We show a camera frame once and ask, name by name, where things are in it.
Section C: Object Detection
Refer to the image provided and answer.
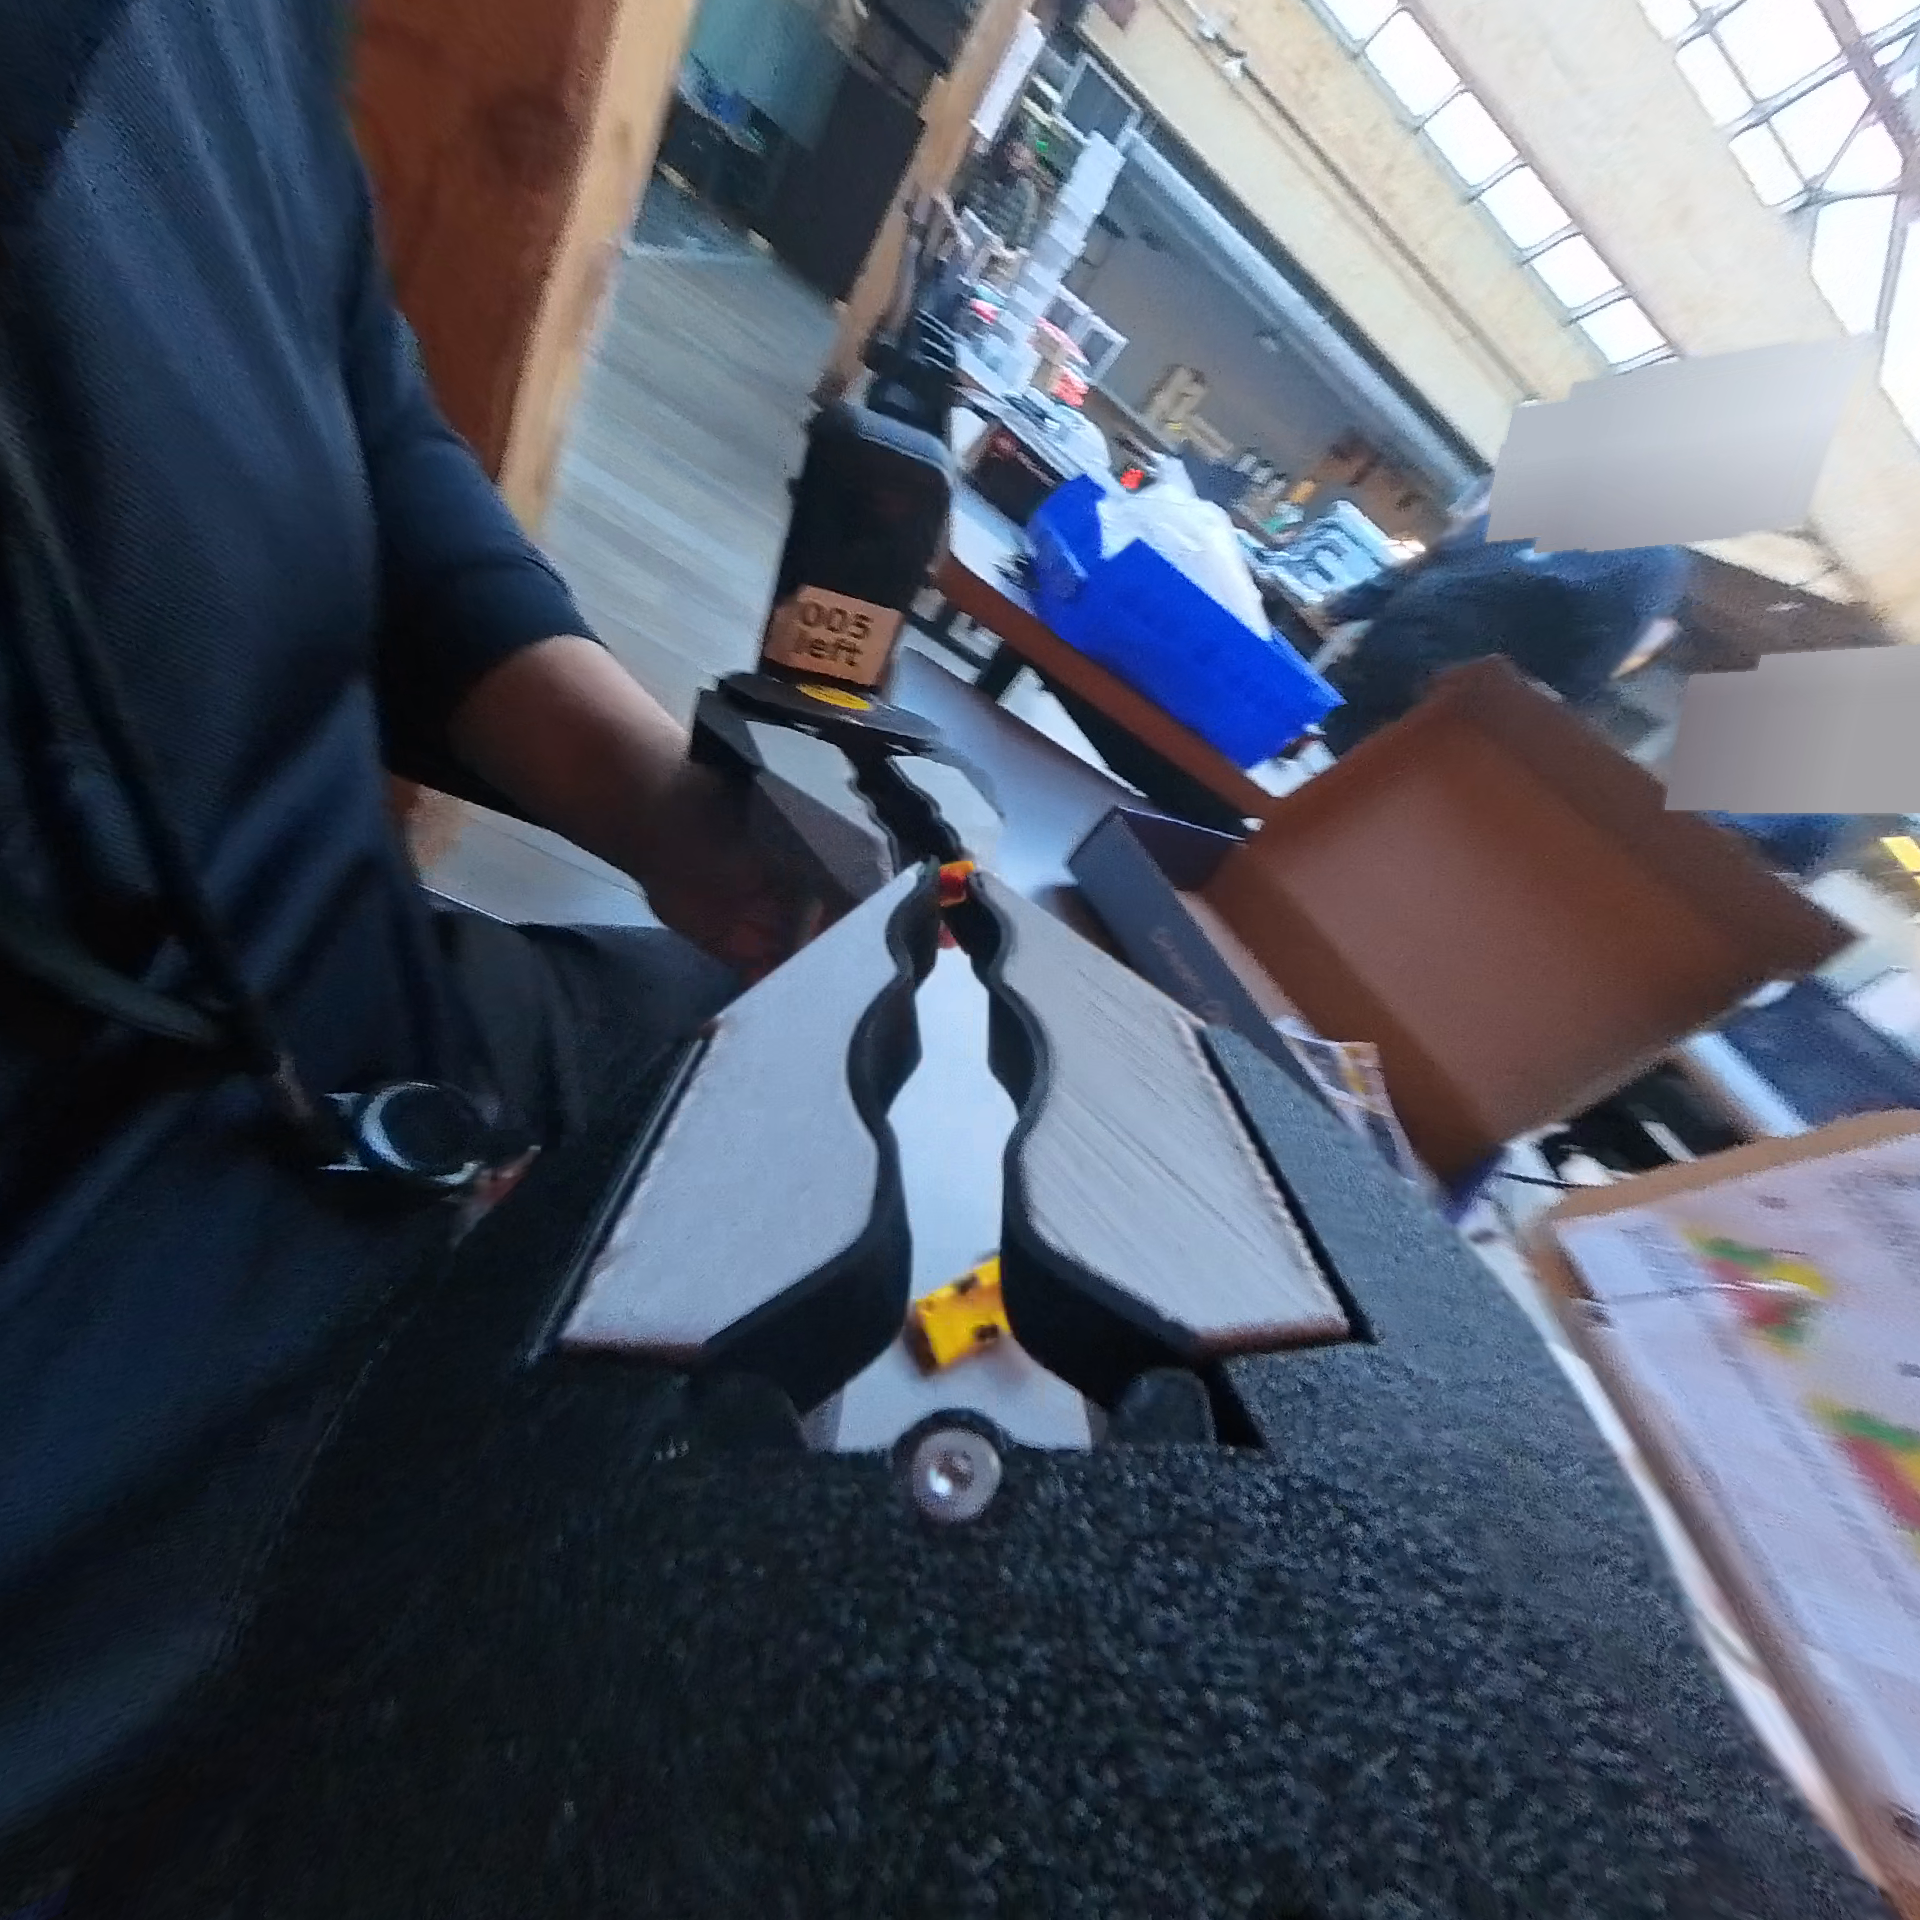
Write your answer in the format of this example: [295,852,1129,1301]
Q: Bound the blue plastic bin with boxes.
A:
[1026,475,1343,768]

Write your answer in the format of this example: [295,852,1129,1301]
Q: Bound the open cardboard box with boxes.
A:
[1199,661,1862,1188]

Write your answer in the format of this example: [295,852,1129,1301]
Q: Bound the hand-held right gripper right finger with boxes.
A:
[976,887,1351,1406]

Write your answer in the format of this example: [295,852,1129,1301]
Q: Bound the yellow toy connector block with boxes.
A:
[910,1261,1008,1374]

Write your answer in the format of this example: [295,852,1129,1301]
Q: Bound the wooden post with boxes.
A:
[354,0,697,542]

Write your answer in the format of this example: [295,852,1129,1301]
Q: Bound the grey desk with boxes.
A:
[419,647,1412,1459]

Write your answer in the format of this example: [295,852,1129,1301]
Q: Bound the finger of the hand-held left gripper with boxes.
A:
[743,750,902,903]
[863,744,1008,882]

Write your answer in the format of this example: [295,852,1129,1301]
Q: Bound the black shoulder strap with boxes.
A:
[0,391,391,1158]

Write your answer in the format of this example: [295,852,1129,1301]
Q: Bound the person's dark blue jacket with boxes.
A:
[0,0,752,1920]

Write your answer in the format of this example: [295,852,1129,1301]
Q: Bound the navy box base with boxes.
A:
[1066,804,1338,1099]

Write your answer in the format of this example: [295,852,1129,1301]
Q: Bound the person's left hand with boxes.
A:
[645,766,858,979]

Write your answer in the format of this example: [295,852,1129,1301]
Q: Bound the instruction sheet board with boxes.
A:
[1529,1117,1920,1892]

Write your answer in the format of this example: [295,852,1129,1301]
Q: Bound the person's left forearm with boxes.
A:
[450,631,737,932]

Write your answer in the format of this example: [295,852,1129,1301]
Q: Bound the round black strap device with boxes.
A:
[323,1075,498,1202]

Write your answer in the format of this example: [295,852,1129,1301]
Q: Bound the white plastic bag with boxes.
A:
[1103,481,1277,639]

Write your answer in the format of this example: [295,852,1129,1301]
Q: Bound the wooden table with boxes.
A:
[915,541,1292,819]

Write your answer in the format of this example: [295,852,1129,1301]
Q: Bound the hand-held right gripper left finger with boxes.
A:
[557,870,938,1400]

